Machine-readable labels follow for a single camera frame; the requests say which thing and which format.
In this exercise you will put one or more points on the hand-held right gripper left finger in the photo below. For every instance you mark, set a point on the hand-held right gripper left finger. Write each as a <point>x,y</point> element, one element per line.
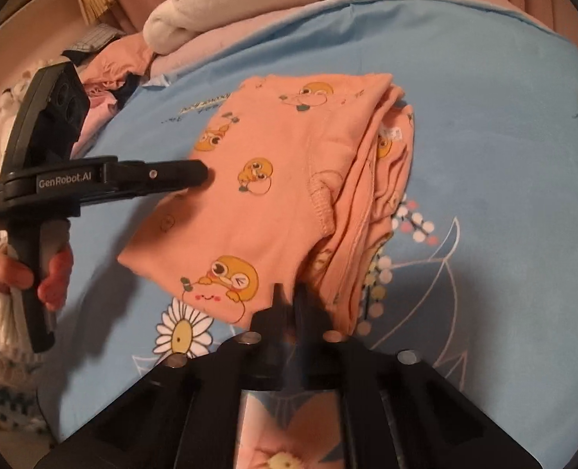
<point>269,322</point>

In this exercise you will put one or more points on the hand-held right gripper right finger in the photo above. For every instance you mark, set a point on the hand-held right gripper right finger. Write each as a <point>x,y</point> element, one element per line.
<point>318,322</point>

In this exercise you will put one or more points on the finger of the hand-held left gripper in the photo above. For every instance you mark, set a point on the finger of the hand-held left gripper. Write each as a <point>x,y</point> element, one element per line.
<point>171,173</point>

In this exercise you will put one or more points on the orange cartoon print shirt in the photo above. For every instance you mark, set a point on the orange cartoon print shirt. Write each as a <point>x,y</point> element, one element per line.
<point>269,195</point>

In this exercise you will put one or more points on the person's left hand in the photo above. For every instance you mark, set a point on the person's left hand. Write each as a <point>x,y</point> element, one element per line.
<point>57,278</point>

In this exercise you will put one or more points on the light pink garment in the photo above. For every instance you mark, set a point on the light pink garment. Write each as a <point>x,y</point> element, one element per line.
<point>98,112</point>

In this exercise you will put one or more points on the white plush toy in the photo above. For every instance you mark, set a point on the white plush toy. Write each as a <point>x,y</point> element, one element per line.
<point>10,97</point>

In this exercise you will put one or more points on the dark navy cloth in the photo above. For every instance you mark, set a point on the dark navy cloth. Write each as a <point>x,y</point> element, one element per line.
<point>132,85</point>

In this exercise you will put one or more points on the lilac bed sheet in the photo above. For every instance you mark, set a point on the lilac bed sheet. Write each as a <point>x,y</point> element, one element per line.
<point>211,53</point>

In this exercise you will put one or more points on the salmon garment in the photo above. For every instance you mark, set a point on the salmon garment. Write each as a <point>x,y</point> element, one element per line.
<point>118,58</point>

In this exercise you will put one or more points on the blue checked cloth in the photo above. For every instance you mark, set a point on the blue checked cloth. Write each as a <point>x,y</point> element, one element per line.
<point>93,36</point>

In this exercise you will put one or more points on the white fluffy blanket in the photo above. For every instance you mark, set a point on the white fluffy blanket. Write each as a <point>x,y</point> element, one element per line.
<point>211,5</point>

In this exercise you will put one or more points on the blue patterned clothing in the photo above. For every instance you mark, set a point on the blue patterned clothing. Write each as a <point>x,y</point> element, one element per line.
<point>0,400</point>

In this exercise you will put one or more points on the blue floral blanket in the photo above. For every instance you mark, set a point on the blue floral blanket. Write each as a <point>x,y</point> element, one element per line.
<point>489,156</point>

